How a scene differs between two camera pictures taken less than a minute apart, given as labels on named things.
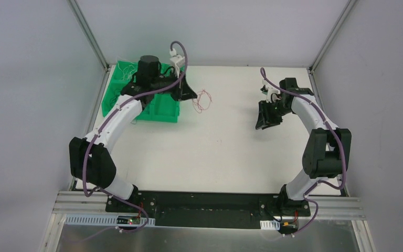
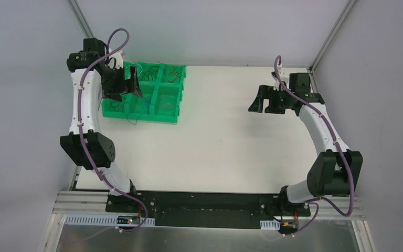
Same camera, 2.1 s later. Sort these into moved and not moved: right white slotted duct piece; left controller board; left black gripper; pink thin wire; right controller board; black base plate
Moved: pink thin wire; left black gripper
Not moved: right controller board; right white slotted duct piece; left controller board; black base plate
